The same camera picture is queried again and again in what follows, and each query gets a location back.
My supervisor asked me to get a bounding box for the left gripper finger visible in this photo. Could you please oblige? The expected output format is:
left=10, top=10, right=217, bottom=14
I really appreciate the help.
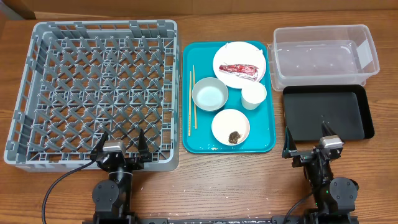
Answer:
left=137, top=129, right=152, bottom=162
left=90, top=131, right=109, bottom=161

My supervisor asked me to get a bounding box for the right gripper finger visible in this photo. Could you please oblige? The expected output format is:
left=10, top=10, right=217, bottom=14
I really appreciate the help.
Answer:
left=282, top=126, right=297, bottom=159
left=321, top=121, right=336, bottom=137

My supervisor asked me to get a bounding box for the brown food scrap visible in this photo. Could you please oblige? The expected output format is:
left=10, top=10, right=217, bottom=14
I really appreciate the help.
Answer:
left=228, top=131, right=243, bottom=145

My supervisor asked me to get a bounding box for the white paper cup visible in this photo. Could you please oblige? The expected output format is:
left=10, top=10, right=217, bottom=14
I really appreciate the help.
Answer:
left=241, top=82, right=267, bottom=110

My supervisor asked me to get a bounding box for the small pink bowl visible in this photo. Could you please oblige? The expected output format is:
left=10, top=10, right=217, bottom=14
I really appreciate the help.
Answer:
left=211, top=109, right=250, bottom=146

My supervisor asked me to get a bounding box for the red snack wrapper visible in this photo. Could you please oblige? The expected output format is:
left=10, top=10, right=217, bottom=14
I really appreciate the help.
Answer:
left=219, top=64, right=259, bottom=81

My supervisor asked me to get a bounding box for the grey round bowl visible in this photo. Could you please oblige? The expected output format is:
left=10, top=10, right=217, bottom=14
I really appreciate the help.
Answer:
left=194, top=77, right=229, bottom=111

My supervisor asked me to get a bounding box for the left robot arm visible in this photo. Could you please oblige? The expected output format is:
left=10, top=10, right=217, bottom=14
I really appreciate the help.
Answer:
left=90, top=129, right=152, bottom=224

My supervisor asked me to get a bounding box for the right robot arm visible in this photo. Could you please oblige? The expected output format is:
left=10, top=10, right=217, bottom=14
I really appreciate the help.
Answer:
left=282, top=122, right=359, bottom=223

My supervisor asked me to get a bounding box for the black plastic tray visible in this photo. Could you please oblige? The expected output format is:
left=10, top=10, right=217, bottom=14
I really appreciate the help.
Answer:
left=282, top=85, right=375, bottom=141

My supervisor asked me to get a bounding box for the left wooden chopstick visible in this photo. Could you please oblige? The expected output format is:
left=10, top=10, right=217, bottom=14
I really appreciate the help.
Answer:
left=188, top=71, right=192, bottom=136

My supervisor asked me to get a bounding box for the wooden chopstick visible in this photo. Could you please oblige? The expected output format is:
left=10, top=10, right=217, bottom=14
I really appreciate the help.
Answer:
left=188, top=71, right=192, bottom=136
left=192, top=65, right=198, bottom=129

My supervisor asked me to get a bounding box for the teal plastic serving tray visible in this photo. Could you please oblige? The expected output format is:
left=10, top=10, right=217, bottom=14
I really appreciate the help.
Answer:
left=181, top=42, right=276, bottom=154

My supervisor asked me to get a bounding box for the clear plastic bin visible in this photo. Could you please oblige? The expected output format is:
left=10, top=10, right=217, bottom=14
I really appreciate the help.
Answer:
left=268, top=24, right=380, bottom=91

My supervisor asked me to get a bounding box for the grey plastic dish rack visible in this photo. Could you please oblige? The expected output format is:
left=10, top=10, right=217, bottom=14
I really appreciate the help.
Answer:
left=4, top=19, right=181, bottom=172

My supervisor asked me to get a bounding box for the large white round plate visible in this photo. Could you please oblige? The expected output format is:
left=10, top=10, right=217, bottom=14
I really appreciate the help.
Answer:
left=213, top=42, right=267, bottom=89

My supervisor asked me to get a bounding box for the right wooden chopstick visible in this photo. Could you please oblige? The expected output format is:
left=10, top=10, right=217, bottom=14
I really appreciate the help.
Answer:
left=192, top=65, right=198, bottom=129

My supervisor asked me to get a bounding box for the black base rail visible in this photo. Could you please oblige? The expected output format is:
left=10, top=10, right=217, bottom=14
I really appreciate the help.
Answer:
left=82, top=216, right=312, bottom=224

